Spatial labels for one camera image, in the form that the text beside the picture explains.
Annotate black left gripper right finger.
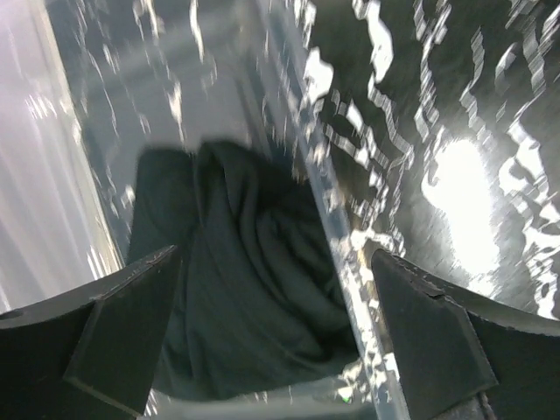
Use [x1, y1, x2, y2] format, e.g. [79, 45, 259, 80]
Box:
[371, 249, 559, 419]

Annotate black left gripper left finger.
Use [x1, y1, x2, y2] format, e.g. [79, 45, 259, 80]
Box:
[1, 247, 181, 418]

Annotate clear plastic bin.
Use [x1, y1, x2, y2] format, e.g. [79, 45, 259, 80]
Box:
[38, 1, 408, 419]

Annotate black marble pattern mat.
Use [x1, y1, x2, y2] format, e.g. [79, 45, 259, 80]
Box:
[304, 1, 559, 319]

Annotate black t shirt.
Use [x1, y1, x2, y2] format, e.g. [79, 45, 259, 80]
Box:
[127, 140, 359, 401]

